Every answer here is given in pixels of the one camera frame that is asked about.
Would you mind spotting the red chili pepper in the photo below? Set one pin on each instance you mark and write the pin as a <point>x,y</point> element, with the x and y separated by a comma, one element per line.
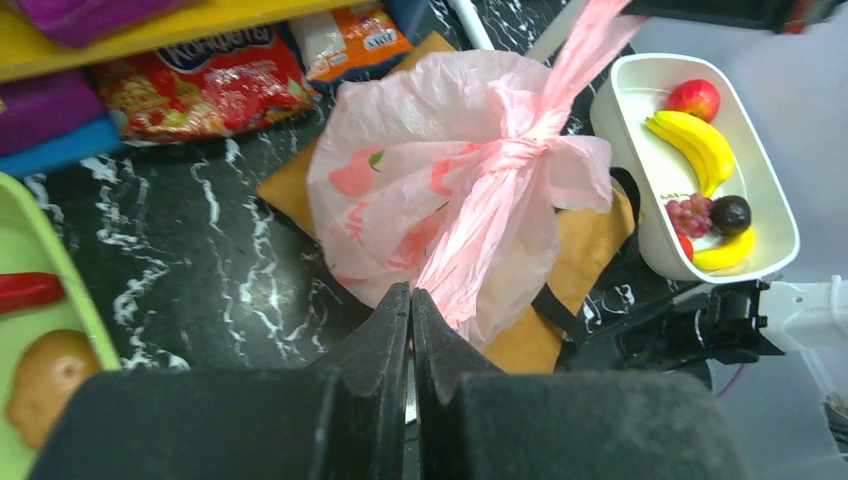
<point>28,290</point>

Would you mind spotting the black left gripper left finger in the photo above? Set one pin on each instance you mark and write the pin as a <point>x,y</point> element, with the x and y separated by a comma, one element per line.
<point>361,423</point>

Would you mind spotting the green vegetable tray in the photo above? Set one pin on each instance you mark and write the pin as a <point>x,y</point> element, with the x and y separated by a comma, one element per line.
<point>30,244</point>

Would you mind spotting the brown potato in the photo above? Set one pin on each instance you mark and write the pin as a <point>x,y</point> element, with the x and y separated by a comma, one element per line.
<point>47,375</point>

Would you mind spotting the dark avocado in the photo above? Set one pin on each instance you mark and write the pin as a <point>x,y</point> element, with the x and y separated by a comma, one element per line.
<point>730,215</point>

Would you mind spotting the orange white snack packet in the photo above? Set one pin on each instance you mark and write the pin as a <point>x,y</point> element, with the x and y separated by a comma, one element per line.
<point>334,43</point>

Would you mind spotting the red apple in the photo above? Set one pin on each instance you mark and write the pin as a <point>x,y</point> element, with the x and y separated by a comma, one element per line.
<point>696,97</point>

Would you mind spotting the red strawberry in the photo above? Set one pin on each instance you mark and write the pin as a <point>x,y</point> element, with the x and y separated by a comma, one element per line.
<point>686,246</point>

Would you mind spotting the red grape bunch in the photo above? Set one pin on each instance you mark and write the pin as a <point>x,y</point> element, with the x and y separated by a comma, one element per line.
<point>690,216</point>

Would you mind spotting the pink plastic grocery bag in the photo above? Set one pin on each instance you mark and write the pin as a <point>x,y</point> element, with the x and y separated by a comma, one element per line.
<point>449,175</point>

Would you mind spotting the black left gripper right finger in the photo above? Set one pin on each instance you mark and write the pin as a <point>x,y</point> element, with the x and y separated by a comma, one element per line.
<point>442,358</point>

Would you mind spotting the small magenta snack packet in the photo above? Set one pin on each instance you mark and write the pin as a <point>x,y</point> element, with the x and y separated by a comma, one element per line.
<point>78,23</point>

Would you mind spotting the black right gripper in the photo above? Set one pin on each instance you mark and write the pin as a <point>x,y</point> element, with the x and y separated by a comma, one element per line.
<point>777,16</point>

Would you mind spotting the red Kopiko snack bag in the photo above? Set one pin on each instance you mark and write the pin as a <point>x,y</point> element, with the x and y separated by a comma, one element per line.
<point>214,86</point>

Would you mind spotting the white fruit tray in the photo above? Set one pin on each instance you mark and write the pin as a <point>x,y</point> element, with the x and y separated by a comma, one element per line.
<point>637,86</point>

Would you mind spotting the blue pink yellow shelf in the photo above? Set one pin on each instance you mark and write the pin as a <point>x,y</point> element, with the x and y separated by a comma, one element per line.
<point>27,53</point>

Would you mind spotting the bottom magenta snack bag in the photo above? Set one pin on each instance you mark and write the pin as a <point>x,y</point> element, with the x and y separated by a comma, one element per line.
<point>37,109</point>

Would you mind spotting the yellow banana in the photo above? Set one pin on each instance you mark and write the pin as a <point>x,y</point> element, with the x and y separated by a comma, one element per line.
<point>732,252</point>
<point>703,146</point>

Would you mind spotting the brown Trader Joe's tote bag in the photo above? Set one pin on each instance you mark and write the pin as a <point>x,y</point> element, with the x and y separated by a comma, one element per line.
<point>538,342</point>

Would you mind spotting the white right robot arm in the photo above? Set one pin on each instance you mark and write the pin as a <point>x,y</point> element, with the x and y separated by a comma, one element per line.
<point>732,315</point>

